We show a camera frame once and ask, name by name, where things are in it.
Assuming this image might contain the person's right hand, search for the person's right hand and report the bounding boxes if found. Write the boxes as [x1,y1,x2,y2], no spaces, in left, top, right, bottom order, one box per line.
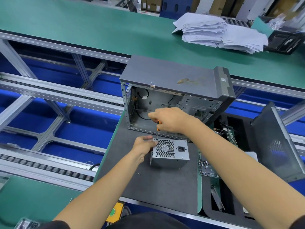
[147,107,196,137]

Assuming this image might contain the person's left hand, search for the person's left hand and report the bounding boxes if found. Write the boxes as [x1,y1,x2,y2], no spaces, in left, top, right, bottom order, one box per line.
[130,135,158,163]

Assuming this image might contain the orange-handled screwdriver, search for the orange-handled screwdriver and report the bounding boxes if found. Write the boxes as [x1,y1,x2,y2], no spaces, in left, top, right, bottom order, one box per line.
[149,120,162,167]

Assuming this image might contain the silver power supply unit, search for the silver power supply unit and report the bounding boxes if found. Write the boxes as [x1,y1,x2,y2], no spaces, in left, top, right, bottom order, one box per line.
[151,138,190,169]

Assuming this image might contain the person's left forearm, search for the person's left forearm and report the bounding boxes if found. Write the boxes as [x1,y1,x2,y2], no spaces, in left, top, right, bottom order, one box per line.
[52,152,144,229]

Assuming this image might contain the person's right forearm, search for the person's right forearm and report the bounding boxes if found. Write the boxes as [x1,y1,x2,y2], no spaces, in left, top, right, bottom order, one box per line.
[188,119,305,229]

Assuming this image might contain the person's black trousers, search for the person's black trousers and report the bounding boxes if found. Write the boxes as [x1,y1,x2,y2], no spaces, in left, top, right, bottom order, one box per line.
[107,211,192,229]

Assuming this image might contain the person's black shirt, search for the person's black shirt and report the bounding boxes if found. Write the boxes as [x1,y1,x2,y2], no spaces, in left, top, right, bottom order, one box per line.
[37,214,305,229]

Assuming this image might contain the grey computer tower case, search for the grey computer tower case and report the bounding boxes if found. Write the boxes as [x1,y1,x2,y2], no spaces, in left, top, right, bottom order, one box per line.
[119,55,236,142]

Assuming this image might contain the dark grey foam mat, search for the dark grey foam mat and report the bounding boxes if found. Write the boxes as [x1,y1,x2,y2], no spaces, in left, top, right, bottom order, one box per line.
[94,111,204,214]

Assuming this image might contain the clear plastic tray with screws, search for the clear plastic tray with screws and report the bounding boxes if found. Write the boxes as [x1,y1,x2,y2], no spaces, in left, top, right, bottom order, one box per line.
[199,150,220,178]

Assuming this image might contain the green motherboard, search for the green motherboard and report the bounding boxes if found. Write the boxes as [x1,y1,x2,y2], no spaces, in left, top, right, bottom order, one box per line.
[199,125,239,179]

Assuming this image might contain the yellow box with green button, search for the yellow box with green button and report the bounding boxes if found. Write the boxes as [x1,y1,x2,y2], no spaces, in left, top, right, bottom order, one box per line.
[105,202,125,224]

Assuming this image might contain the silver optical drive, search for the silver optical drive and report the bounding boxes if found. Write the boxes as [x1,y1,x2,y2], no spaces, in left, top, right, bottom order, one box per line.
[245,150,259,162]

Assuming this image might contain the stack of white papers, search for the stack of white papers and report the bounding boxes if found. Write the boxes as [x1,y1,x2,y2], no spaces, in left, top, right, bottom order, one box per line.
[171,12,269,55]

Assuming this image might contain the black foam tray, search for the black foam tray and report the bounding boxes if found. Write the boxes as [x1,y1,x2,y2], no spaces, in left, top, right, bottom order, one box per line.
[200,114,305,229]

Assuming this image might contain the dark grey case side panel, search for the dark grey case side panel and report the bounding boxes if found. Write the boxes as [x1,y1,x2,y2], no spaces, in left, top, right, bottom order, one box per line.
[250,101,305,183]

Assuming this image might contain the black cardboard box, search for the black cardboard box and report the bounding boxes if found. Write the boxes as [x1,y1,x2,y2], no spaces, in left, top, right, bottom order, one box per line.
[264,28,305,56]

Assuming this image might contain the clear plastic screw box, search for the clear plastic screw box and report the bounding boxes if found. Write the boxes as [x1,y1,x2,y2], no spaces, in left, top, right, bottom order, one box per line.
[14,217,40,229]

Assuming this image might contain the aluminium conveyor frame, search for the aluminium conveyor frame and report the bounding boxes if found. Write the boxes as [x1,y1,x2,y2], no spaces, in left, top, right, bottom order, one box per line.
[0,31,305,229]

